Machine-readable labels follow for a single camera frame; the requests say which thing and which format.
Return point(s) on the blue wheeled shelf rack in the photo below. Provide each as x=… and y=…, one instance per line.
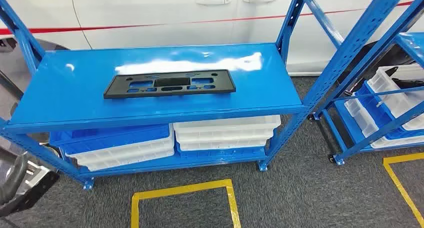
x=412, y=42

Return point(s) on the black plastic frame part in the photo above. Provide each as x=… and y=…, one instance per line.
x=114, y=88

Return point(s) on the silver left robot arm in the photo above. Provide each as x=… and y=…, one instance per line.
x=31, y=175

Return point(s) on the white car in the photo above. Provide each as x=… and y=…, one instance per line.
x=149, y=14

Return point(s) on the blue metal shelf rack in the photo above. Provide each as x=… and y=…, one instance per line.
x=82, y=97

